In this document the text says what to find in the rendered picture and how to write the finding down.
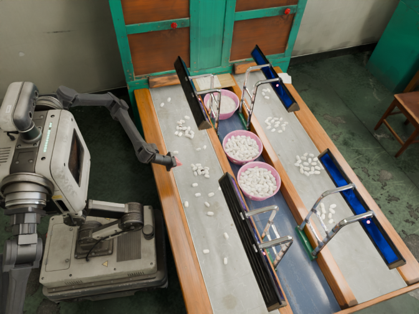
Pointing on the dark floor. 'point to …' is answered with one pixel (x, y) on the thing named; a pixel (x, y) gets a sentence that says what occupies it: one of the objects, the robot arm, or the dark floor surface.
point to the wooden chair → (404, 103)
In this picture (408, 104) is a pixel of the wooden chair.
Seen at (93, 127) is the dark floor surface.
